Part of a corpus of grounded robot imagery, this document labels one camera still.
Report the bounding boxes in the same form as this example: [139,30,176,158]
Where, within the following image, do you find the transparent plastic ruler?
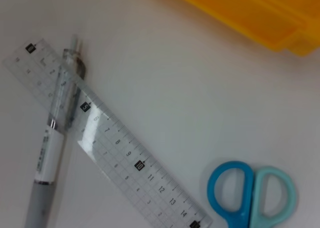
[2,37,214,228]

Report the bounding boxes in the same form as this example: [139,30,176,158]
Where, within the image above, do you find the blue teal scissors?
[206,160,298,228]

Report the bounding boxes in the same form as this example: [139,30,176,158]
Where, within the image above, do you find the clear grey ballpoint pen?
[23,33,88,228]

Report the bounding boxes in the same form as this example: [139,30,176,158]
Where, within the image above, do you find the yellow plastic bin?
[164,0,320,57]

